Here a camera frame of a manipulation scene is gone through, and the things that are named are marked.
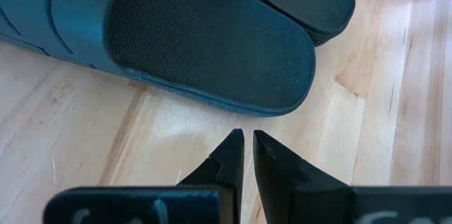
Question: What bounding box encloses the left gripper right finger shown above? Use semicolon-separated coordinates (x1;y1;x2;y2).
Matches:
252;129;354;224

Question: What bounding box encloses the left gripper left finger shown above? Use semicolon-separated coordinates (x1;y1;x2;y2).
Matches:
175;127;246;224

